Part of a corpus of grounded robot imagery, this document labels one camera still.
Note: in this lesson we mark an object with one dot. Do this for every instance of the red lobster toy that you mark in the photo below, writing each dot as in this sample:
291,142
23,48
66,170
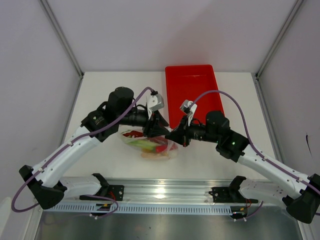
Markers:
165,144

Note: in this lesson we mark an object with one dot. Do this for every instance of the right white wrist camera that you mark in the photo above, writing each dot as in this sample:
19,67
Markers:
189,108

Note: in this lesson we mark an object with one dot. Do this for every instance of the aluminium mounting rail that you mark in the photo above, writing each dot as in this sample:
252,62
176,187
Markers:
166,191

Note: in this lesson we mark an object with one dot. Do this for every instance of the green white celery toy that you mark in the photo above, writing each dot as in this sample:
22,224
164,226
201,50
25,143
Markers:
144,144

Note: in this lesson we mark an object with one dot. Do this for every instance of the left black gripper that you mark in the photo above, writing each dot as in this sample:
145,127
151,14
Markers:
151,129

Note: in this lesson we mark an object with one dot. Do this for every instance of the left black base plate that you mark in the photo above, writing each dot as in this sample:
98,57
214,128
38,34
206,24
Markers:
115,192

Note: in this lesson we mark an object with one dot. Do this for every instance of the yellow ginger toy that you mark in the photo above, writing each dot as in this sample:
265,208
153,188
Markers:
164,155

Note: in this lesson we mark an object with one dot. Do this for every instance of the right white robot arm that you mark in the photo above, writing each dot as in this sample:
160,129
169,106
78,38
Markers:
297,192

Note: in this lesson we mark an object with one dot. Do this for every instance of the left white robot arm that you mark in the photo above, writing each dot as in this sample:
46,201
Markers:
46,179

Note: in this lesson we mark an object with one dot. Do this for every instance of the white slotted cable duct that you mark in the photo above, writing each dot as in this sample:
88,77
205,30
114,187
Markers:
135,208

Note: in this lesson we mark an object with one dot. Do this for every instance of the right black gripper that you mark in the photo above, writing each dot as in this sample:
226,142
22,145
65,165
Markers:
181,136

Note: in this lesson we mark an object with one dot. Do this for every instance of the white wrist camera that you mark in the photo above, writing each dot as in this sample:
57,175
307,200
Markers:
154,103
189,108

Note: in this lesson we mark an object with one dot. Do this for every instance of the clear zip top bag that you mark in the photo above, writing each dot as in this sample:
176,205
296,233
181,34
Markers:
123,128

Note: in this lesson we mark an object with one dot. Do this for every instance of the red plastic tray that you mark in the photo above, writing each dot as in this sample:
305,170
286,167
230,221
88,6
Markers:
187,82

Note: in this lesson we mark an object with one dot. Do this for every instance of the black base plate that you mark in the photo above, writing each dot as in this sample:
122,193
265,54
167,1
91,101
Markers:
115,192
223,194

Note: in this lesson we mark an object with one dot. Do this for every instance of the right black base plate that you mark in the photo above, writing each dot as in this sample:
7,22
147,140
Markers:
223,194

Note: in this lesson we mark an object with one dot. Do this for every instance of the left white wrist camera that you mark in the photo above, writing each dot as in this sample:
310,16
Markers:
154,103

